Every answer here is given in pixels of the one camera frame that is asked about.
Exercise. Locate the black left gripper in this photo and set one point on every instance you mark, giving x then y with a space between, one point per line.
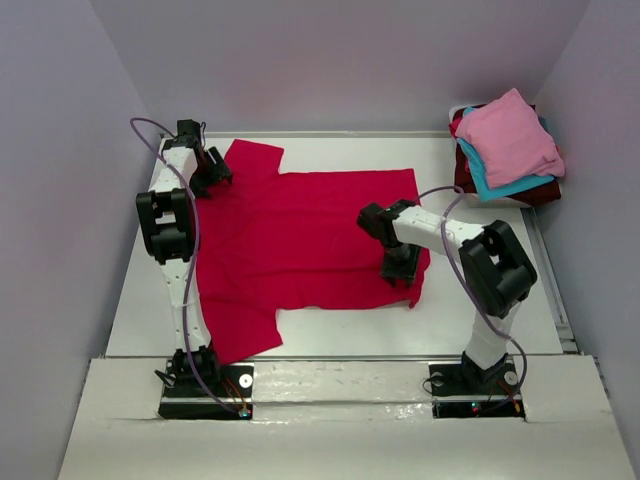
219 172

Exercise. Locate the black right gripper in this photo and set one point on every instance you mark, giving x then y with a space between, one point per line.
391 271

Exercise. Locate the red t shirt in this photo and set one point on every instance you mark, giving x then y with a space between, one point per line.
274 241
456 114

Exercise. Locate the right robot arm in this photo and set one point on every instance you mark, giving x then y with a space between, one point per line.
488 260

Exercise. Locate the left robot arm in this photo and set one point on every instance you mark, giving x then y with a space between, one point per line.
170 228

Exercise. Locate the dark maroon folded t shirt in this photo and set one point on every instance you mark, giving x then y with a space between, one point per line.
478 172

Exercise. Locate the red folded t shirt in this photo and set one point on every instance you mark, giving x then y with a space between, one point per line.
456 114

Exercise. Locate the teal folded t shirt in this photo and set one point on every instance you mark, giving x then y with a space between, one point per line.
497 168

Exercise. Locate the pink folded t shirt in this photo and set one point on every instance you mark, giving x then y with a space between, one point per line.
511 141

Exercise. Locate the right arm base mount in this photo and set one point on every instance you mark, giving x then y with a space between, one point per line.
453 397

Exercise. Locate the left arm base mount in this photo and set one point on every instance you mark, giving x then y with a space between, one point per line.
186 400

